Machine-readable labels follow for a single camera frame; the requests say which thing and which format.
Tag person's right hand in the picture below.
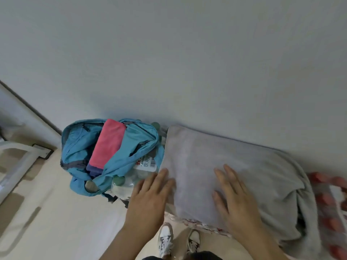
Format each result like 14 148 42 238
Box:
211 163 265 242

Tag person's left hand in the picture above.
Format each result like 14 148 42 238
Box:
123 168 177 237

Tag grey-blue towel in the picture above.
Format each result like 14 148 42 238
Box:
86 163 106 178

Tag pink towel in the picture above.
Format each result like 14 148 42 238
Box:
87 118 128 171

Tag light blue backpack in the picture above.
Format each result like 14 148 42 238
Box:
60 118 166 199

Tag person's dark shorts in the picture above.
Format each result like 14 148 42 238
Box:
142 250 223 260

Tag stack of water bottle packs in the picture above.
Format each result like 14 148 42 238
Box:
109 121 347 260

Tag white and black sneaker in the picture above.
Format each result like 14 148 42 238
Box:
186 228 202 255
157 222 175 259

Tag white leg machine frame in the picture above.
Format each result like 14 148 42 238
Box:
0 140 55 204

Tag white panel leaning on wall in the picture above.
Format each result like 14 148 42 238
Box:
0 79 63 150

